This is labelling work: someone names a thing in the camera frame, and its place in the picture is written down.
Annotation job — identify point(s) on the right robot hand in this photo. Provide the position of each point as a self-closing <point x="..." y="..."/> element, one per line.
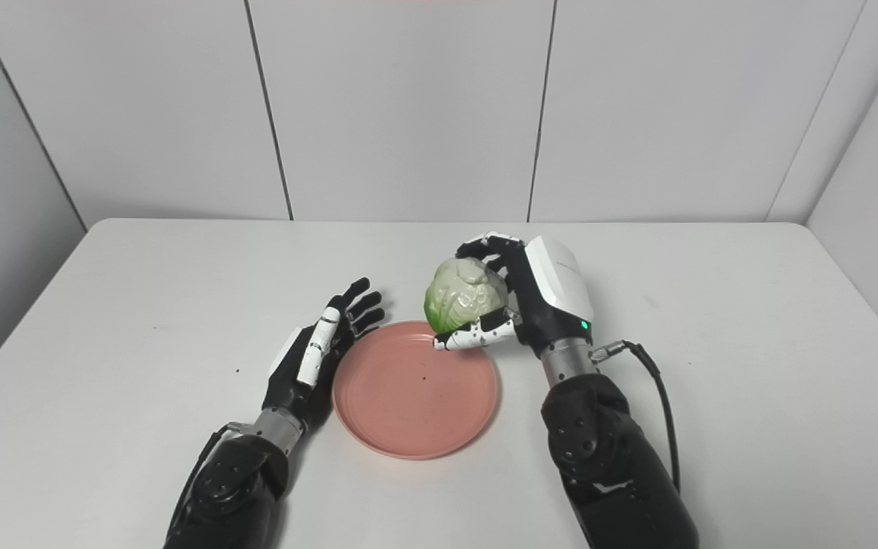
<point x="546" y="297"/>

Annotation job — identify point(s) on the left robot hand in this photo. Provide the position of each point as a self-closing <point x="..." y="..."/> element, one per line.
<point x="317" y="354"/>

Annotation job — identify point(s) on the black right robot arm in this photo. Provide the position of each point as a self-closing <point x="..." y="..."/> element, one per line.
<point x="607" y="457"/>

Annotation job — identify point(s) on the green white cabbage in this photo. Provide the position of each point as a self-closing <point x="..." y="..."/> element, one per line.
<point x="466" y="293"/>

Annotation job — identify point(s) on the pink plate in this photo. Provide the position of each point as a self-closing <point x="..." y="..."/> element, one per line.
<point x="416" y="389"/>

